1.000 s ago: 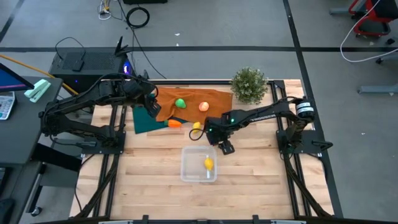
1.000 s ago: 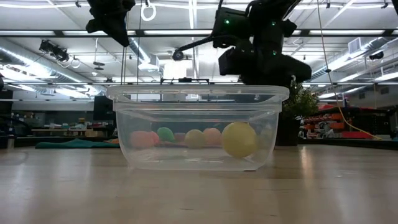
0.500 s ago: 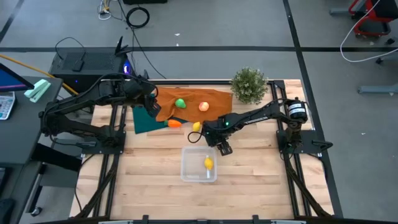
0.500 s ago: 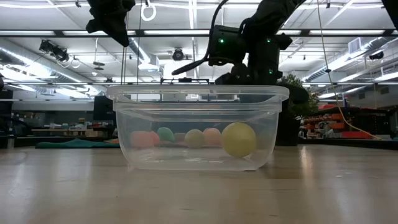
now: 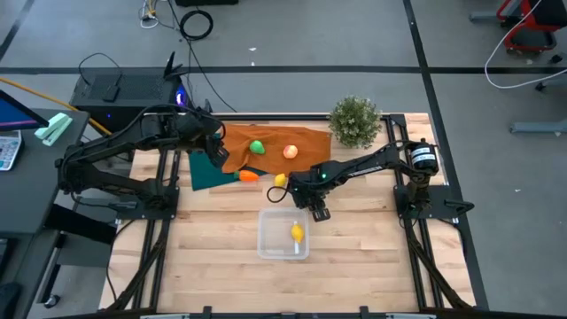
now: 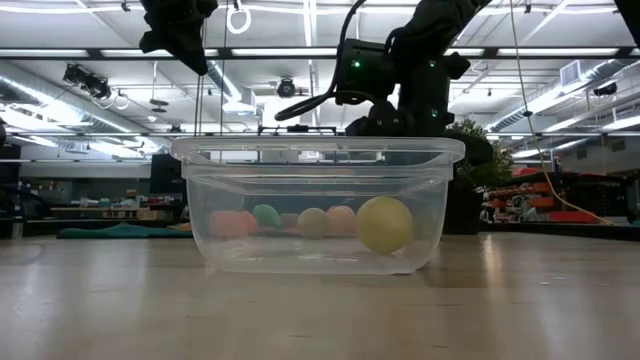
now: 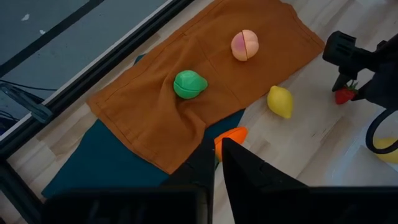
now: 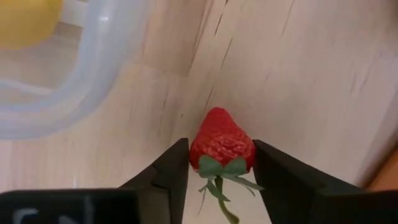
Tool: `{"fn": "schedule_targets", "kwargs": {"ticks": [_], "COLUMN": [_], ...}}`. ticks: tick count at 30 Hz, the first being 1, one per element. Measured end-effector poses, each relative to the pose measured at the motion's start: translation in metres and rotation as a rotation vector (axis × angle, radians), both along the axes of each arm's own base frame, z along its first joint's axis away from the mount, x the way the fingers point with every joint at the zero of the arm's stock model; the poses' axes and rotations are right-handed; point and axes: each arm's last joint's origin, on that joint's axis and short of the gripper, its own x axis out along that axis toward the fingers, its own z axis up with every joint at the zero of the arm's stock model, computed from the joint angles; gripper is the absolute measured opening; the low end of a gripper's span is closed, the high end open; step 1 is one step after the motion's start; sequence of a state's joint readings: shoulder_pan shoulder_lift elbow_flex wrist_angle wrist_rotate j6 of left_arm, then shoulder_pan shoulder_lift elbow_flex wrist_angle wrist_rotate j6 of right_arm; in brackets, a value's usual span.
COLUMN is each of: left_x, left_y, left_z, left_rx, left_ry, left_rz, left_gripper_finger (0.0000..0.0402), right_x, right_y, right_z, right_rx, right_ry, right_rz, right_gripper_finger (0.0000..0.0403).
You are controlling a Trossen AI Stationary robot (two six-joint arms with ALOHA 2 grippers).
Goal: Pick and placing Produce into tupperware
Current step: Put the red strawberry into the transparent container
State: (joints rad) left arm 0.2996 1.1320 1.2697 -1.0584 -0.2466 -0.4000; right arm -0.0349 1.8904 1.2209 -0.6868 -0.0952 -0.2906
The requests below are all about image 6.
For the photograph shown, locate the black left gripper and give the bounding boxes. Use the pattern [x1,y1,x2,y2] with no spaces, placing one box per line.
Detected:
[138,0,220,77]

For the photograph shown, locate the black monitor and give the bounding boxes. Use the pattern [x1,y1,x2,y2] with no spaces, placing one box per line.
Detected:
[149,153,187,196]

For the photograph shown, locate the white hanging cable ring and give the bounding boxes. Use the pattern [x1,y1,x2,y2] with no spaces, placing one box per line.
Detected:
[226,0,253,36]

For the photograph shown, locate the white coiled cable loops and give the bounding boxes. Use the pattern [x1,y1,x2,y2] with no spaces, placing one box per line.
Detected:
[92,88,131,111]

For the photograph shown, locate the clear plastic tupperware container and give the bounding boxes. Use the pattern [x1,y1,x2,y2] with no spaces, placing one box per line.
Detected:
[169,135,466,276]

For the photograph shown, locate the cluttered wooden workbench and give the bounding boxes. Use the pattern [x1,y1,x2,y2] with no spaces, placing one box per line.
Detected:
[49,188,176,222]

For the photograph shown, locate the yellow hanging cable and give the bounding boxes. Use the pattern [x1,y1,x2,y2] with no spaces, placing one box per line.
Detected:
[508,0,617,227]

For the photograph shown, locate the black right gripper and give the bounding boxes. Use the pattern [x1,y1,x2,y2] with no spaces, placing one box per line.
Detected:
[344,51,495,168]

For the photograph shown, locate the yellow lemon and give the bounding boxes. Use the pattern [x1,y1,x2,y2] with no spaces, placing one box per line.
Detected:
[296,207,332,240]

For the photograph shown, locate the round black ceiling camera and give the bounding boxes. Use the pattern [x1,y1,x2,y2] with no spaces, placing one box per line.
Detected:
[276,76,298,99]

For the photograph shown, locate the orange fruit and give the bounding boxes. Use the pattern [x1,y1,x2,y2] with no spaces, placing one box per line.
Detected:
[208,209,247,238]

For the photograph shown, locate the pink orange peach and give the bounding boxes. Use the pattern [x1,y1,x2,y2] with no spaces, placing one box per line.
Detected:
[327,204,358,236]

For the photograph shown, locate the long black ceiling camera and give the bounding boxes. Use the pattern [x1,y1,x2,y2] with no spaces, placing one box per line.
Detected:
[62,63,112,100]

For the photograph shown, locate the shelf with red bins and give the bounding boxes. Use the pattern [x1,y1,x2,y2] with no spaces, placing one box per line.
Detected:
[478,167,626,226]

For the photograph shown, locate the green mat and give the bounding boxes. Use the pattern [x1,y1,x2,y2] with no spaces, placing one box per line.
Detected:
[55,223,194,240]

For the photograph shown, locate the yellow round fruit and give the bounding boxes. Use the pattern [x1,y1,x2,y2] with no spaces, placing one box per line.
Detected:
[355,195,415,255]

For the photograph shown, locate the green fruit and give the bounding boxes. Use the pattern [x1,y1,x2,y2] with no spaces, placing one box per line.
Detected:
[251,203,283,231]

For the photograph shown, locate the green potted plant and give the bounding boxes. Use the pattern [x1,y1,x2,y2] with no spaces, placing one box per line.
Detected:
[452,118,515,191]

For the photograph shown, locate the white ceiling vent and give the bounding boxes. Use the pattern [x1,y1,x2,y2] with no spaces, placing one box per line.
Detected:
[559,59,582,88]

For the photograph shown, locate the black plant pot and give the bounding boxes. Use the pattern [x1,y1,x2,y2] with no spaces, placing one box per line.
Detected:
[442,185,485,236]

